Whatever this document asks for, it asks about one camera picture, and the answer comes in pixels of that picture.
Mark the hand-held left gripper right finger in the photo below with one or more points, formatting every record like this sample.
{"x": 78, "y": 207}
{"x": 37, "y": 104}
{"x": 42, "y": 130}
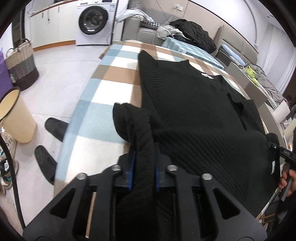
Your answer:
{"x": 157, "y": 173}

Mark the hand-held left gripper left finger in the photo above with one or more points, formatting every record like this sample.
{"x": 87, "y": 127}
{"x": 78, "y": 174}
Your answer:
{"x": 131, "y": 173}

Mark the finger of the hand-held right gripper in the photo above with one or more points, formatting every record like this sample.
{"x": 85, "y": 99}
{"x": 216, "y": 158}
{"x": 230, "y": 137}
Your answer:
{"x": 274, "y": 146}

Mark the black knit sweater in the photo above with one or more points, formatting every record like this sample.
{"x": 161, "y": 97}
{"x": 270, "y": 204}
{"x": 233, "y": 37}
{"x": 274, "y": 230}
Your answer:
{"x": 196, "y": 115}

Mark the person's right hand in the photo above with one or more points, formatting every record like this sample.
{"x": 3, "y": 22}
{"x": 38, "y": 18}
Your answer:
{"x": 292, "y": 183}

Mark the grey low table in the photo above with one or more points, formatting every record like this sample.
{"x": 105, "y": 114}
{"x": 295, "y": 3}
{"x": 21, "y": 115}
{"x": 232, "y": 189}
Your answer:
{"x": 271, "y": 113}

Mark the grey quilt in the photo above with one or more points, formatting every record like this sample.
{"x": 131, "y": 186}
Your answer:
{"x": 268, "y": 84}

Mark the green plush toy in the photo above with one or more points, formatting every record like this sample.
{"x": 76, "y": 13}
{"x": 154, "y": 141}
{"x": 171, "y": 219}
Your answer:
{"x": 251, "y": 73}

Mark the grey bench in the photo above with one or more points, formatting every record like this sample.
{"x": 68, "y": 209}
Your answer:
{"x": 240, "y": 75}

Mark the black slipper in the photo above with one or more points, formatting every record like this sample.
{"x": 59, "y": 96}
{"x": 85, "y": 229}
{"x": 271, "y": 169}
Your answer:
{"x": 56, "y": 128}
{"x": 45, "y": 163}

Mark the white curtain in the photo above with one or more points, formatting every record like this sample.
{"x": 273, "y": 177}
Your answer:
{"x": 277, "y": 53}

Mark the light blue pillow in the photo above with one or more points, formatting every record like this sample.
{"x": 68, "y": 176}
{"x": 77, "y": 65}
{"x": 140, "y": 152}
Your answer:
{"x": 233, "y": 54}

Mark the beige padded headboard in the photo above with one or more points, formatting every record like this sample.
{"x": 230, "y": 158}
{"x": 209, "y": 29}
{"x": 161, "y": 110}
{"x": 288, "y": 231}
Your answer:
{"x": 240, "y": 46}

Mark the plaid blanket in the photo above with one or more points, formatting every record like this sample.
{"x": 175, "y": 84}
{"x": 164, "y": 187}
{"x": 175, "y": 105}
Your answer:
{"x": 111, "y": 69}

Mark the teal plaid cloth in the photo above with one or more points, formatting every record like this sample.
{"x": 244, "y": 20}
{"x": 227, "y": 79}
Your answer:
{"x": 196, "y": 52}

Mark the white sneaker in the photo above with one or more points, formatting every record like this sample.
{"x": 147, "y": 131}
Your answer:
{"x": 5, "y": 140}
{"x": 8, "y": 176}

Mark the cream trash bin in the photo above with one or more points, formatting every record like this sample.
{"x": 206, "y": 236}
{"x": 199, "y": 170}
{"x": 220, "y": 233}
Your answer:
{"x": 18, "y": 120}

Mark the black quilted jacket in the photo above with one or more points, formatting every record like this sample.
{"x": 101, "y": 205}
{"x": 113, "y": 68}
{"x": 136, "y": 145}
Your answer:
{"x": 194, "y": 32}

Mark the beige sofa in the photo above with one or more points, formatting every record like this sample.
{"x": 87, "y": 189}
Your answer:
{"x": 143, "y": 34}

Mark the light grey garment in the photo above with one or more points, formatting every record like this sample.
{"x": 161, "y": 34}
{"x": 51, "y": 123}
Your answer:
{"x": 167, "y": 31}

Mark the black white checkered pillow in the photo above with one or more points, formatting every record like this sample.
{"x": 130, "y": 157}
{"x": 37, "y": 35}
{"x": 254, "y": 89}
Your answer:
{"x": 150, "y": 23}

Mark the woven laundry basket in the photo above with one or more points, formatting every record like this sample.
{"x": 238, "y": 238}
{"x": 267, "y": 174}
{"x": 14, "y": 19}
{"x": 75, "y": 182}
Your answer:
{"x": 22, "y": 67}

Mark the white washing machine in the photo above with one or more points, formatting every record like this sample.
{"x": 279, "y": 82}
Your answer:
{"x": 93, "y": 19}

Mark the white cloth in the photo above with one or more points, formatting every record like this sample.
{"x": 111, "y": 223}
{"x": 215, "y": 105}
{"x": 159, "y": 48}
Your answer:
{"x": 131, "y": 14}

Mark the purple bag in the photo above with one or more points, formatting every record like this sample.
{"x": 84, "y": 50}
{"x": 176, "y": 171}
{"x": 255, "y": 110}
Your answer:
{"x": 4, "y": 76}

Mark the white cabinet with wooden top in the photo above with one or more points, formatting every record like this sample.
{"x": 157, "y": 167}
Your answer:
{"x": 53, "y": 25}

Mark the wall outlet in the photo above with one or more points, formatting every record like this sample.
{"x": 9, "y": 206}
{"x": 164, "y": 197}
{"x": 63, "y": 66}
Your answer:
{"x": 178, "y": 7}

